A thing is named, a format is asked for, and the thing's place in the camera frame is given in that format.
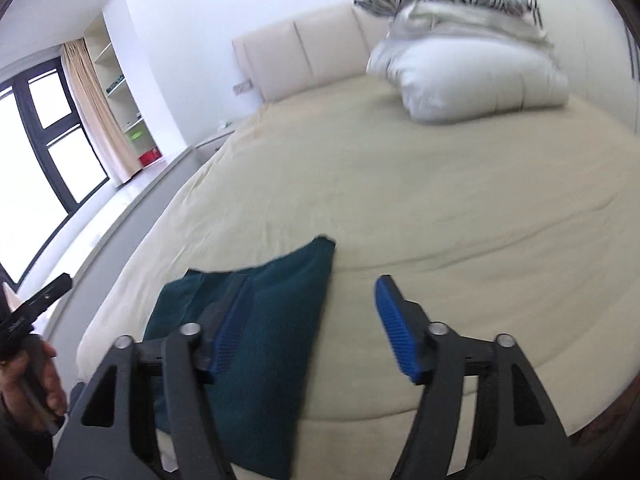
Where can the grey window ledge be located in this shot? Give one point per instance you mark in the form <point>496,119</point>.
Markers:
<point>110,220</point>

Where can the window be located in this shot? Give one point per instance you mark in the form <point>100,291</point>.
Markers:
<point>30,175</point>

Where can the bed with beige sheet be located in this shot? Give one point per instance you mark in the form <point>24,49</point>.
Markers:
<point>425,195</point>

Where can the green box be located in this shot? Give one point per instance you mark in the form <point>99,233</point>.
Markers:
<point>135,135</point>

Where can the dark green sweater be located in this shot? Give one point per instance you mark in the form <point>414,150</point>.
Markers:
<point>280,340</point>

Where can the person's left hand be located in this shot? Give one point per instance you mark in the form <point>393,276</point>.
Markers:
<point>30,395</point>

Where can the beige curtain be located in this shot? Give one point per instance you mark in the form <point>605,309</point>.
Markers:
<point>100,110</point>

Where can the white folded duvet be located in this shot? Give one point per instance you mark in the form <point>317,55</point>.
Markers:
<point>470,70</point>

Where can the white wall shelf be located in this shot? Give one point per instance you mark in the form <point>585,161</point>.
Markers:
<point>117,85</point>

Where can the red box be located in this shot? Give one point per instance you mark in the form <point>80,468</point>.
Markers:
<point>149,156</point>

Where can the white wardrobe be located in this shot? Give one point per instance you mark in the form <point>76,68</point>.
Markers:
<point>580,20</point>

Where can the wall socket panel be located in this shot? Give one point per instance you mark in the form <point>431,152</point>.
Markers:
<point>243,87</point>

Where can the white nightstand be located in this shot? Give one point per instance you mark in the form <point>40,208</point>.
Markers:
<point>212,144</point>

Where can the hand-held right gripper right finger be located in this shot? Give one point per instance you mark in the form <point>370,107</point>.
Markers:
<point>397,330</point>

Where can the cream padded headboard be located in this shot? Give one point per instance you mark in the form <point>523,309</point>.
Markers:
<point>310,55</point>

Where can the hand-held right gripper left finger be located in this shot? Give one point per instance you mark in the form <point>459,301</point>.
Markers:
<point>231,332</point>

